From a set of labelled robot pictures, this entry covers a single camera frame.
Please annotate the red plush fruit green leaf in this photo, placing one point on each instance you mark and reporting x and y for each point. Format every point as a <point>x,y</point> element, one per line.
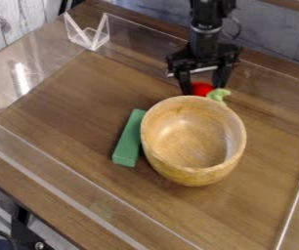
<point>202,89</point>

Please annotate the green rectangular block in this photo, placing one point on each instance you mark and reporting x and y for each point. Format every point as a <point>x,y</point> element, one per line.
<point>126,151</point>

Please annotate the wooden bowl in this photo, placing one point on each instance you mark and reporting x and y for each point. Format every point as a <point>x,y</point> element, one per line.
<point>193,140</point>

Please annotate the clear acrylic tray enclosure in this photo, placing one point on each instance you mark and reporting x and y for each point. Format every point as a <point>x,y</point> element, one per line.
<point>65,102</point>

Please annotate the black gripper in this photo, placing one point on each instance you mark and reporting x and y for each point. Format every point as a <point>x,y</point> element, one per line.
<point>218,61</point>

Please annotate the black metal stand bracket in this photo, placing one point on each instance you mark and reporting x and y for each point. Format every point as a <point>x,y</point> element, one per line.
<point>26,238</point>

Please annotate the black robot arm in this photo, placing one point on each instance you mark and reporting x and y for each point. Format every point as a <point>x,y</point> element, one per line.
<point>205,52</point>

